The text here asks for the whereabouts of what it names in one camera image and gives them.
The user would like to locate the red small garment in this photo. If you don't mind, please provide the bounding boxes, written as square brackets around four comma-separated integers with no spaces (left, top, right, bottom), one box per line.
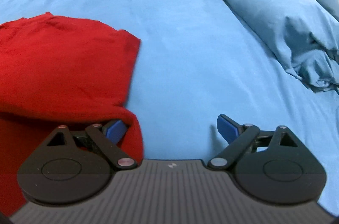
[1,13,144,216]

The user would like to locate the blue bed sheet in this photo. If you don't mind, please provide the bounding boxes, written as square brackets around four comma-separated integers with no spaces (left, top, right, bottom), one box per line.
[1,0,338,214]

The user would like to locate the blue duvet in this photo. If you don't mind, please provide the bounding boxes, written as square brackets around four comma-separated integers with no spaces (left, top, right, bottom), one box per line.
[224,0,338,91]

